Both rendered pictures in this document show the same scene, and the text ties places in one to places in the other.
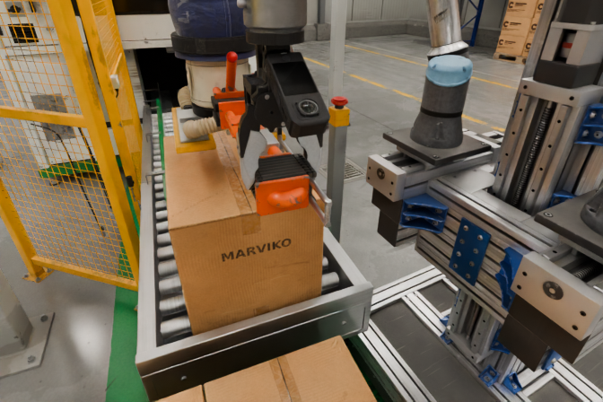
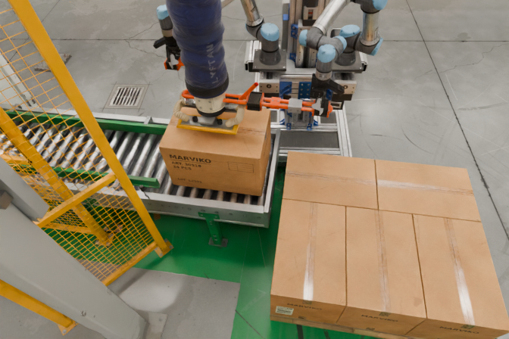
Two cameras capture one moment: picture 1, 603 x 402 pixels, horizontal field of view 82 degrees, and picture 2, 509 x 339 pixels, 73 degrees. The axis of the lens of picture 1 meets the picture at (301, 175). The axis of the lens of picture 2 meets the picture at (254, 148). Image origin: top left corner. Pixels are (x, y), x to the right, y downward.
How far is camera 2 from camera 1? 1.65 m
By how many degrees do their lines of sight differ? 48
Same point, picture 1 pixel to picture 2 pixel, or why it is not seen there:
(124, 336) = (177, 265)
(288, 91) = (336, 87)
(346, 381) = (306, 157)
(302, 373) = (296, 168)
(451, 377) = (301, 138)
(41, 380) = (179, 313)
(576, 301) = (351, 85)
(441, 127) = (276, 54)
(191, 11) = (218, 76)
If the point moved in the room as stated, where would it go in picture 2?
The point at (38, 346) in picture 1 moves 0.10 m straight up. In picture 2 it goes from (151, 315) to (147, 312)
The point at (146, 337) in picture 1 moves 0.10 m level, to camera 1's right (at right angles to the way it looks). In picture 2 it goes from (255, 208) to (263, 196)
